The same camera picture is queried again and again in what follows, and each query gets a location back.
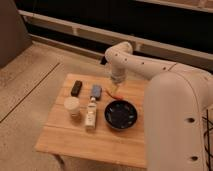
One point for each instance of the wooden folding table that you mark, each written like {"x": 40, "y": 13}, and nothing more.
{"x": 62, "y": 136}

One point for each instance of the blue sponge block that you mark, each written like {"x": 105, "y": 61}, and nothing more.
{"x": 96, "y": 91}

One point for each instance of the white lidded cup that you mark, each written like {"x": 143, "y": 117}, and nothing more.
{"x": 72, "y": 105}

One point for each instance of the white window railing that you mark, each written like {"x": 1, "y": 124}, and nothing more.
{"x": 159, "y": 49}

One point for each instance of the white lotion bottle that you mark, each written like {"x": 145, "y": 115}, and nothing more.
{"x": 90, "y": 119}

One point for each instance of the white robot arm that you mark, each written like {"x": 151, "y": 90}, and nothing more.
{"x": 176, "y": 99}

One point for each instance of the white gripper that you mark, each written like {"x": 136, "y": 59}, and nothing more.
{"x": 117, "y": 75}

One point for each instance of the dark blue bowl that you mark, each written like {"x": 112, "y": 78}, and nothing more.
{"x": 120, "y": 114}

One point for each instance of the black rectangular block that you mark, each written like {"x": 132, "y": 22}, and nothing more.
{"x": 76, "y": 88}

